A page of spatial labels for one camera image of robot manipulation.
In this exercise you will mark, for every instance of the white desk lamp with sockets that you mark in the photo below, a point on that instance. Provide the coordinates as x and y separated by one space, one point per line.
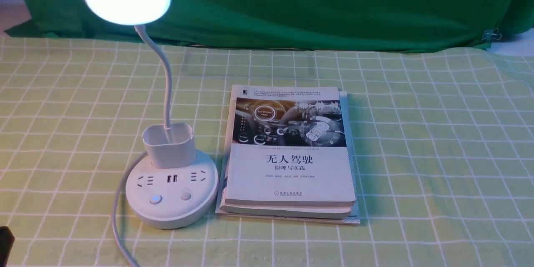
174 184

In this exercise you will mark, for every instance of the white self-driving textbook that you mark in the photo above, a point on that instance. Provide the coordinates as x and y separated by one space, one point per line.
288 167

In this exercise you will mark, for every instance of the middle white book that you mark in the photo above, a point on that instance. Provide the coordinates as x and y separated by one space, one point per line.
288 212

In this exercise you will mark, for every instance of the green backdrop cloth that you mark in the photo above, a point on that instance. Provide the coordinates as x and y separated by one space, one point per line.
413 26

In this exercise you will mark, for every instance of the bottom thin book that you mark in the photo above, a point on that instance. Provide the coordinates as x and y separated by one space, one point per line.
354 200

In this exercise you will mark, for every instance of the green checkered tablecloth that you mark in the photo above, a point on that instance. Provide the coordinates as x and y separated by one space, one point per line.
443 154

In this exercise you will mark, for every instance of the metal binder clip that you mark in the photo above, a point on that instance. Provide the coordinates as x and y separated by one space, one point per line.
491 35

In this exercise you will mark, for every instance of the black object at edge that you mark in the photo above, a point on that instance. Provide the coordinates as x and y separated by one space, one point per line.
7 240

